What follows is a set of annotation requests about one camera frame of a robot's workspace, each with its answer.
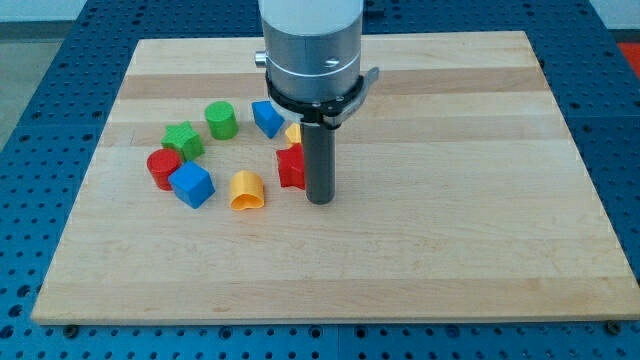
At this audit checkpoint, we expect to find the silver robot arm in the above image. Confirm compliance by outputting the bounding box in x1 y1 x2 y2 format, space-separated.
256 0 379 130

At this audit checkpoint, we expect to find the red star block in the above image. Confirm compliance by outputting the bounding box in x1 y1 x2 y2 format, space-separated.
276 143 306 190

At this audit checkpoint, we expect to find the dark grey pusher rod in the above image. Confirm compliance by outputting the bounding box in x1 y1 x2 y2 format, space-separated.
302 125 335 205

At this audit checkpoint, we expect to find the small yellow block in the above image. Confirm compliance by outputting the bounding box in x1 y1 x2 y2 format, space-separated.
285 123 302 147

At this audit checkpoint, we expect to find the blue pentagon block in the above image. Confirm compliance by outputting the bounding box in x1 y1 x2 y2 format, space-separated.
251 100 284 139

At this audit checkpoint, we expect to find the green cylinder block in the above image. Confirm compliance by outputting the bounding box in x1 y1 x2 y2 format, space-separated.
204 101 238 140

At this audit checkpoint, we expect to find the blue cube block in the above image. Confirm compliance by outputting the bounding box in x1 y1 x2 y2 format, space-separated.
168 161 215 209

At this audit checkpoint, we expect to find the wooden board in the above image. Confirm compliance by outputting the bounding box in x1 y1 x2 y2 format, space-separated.
32 31 639 325

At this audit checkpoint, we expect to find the green star block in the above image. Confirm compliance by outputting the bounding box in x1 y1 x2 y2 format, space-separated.
161 121 205 161

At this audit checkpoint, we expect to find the red cylinder block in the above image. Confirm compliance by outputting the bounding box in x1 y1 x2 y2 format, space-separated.
146 148 182 191

